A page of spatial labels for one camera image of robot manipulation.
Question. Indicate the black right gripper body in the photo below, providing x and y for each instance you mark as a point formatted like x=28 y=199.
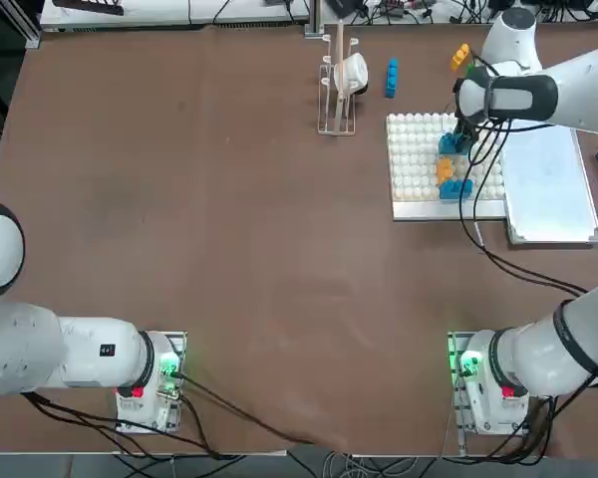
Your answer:
x=467 y=130

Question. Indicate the blue three-stud block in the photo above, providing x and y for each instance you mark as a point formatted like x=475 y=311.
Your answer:
x=456 y=190
x=391 y=78
x=446 y=144

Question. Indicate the yellow two-stud block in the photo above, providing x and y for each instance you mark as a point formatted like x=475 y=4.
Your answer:
x=445 y=169
x=459 y=56

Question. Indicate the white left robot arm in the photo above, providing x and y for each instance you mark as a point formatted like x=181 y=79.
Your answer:
x=30 y=343

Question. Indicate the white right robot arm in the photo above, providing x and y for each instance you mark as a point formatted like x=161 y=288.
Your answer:
x=578 y=89

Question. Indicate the white studded baseplate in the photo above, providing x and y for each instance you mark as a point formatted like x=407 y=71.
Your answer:
x=408 y=149

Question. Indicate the whiteboard with metal frame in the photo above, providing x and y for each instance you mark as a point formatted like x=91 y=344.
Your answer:
x=548 y=199

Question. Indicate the aluminium frame post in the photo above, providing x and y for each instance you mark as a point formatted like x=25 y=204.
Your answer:
x=315 y=17

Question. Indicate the aluminium frame profile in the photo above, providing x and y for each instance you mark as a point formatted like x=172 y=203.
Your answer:
x=27 y=22

